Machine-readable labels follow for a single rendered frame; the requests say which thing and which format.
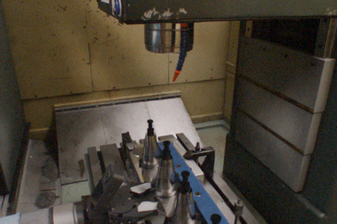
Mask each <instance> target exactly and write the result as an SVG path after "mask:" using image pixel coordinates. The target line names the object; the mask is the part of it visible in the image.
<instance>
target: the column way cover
mask: <svg viewBox="0 0 337 224"><path fill-rule="evenodd" d="M334 67H335V59H333V58H325V59H322V58H318V57H314V54H313V53H312V52H307V51H304V50H300V49H296V48H292V47H289V46H285V45H281V44H278V43H273V42H269V41H266V40H264V39H260V38H247V37H245V36H243V37H241V48H240V59H239V69H238V76H239V87H238V94H237V104H236V108H237V121H236V131H235V140H237V141H238V142H239V143H240V144H241V145H242V146H243V147H244V148H246V149H247V150H248V151H249V152H250V153H251V154H253V155H254V157H255V158H256V159H258V160H259V161H260V162H262V163H263V164H264V165H265V166H267V167H268V168H269V170H270V171H272V172H273V173H274V174H276V175H277V176H278V177H279V178H280V179H281V180H283V181H284V182H285V183H286V184H287V185H288V186H289V187H290V188H291V189H292V190H293V191H295V192H298V191H302V190H303V185H304V181H305V175H306V171H307V168H308V165H309V161H310V157H311V153H313V149H314V144H315V140H316V136H317V132H318V127H319V123H320V120H321V116H322V112H323V111H325V106H326V101H327V98H328V93H329V89H330V85H331V80H332V76H333V71H334Z"/></svg>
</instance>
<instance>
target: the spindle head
mask: <svg viewBox="0 0 337 224"><path fill-rule="evenodd" d="M96 1H97V3H98V8H100V10H102V11H103V12H104V13H107V14H109V15H110V16H112V17H114V18H115V16H114V15H113V10H112V0H109V3H106V2H102V1H101V0H96ZM122 6H123V23H125V24H127V25H135V24H164V23H192V22H221V21H263V20H277V19H319V18H329V19H332V18H337V0H122ZM116 19H118V18H116Z"/></svg>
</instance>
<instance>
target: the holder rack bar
mask: <svg viewBox="0 0 337 224"><path fill-rule="evenodd" d="M169 141H170V140H169ZM158 148H159V150H160V151H161V155H162V150H163V149H164V145H163V142H162V141H161V142H158ZM169 150H170V151H171V153H170V155H171V156H173V164H174V172H175V175H176V178H177V184H178V183H180V182H181V181H183V177H182V176H181V172H183V171H188V172H189V173H190V176H189V177H188V182H190V187H191V188H192V190H193V198H194V206H195V211H197V212H198V213H199V219H198V221H201V224H212V222H211V220H210V217H211V214H214V213H216V214H219V215H220V216H221V222H220V223H219V224H230V223H229V221H228V220H227V218H226V217H225V215H224V214H223V213H222V212H221V211H220V209H219V208H218V206H217V205H216V203H215V202H214V200H213V199H212V198H211V196H210V195H209V194H208V193H207V191H206V190H205V188H204V187H203V185H202V184H201V183H200V181H199V180H198V179H197V177H196V176H195V174H194V173H193V171H192V170H191V168H190V167H189V166H188V165H187V163H186V162H185V160H184V159H183V157H182V156H181V155H180V154H179V153H178V151H177V149H176V148H175V147H174V145H173V144H172V143H171V141H170V145H169Z"/></svg>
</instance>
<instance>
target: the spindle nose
mask: <svg viewBox="0 0 337 224"><path fill-rule="evenodd" d="M180 35H181V34H180V24H174V23H164V24H144V44H145V49H146V50H147V51H149V52H152V53H159V54H179V52H180V40H181V38H180ZM193 44H194V23H187V52H190V51H191V50H192V49H193Z"/></svg>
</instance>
